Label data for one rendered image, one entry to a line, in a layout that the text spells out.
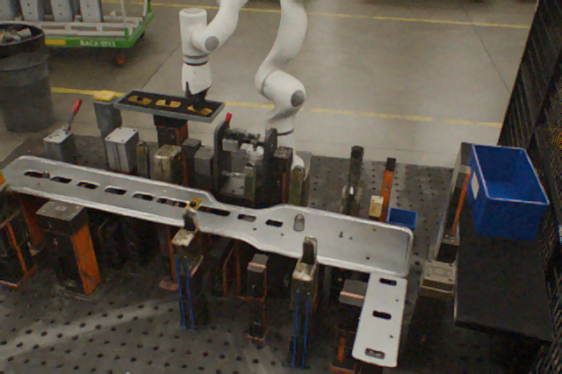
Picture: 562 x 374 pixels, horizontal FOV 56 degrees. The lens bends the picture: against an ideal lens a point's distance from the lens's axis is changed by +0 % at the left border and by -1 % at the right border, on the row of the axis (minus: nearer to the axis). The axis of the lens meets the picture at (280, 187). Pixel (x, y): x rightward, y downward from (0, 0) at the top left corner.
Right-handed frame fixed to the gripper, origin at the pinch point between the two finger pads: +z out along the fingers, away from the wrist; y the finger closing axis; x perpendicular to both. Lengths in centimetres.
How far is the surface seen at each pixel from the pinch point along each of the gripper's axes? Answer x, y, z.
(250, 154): 26.6, 5.6, 8.4
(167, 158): 3.7, 20.5, 10.8
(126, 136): -13.3, 22.3, 7.6
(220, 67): -213, -255, 119
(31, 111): -239, -67, 102
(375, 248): 75, 11, 19
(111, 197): -3.0, 39.6, 18.6
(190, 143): 5.6, 11.5, 8.7
